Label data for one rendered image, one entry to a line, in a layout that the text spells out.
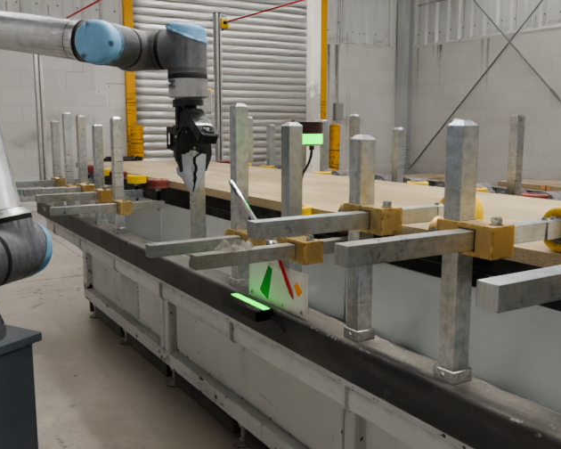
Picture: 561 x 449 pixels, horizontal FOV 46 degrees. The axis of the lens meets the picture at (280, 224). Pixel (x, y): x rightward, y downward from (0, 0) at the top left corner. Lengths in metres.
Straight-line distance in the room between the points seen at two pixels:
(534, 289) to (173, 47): 1.03
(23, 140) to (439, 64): 6.55
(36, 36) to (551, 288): 1.18
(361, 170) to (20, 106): 8.02
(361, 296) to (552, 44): 8.85
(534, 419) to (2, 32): 1.30
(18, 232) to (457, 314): 1.16
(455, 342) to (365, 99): 10.41
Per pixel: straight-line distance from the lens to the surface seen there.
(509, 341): 1.33
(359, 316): 1.30
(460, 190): 1.06
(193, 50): 1.52
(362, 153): 1.25
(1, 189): 1.84
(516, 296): 0.72
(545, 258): 1.23
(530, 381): 1.32
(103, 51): 1.45
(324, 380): 1.48
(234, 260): 1.36
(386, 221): 1.20
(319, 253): 1.43
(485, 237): 1.03
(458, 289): 1.09
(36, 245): 1.85
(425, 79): 11.60
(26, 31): 1.58
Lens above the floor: 1.12
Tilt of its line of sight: 9 degrees down
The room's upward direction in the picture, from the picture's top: straight up
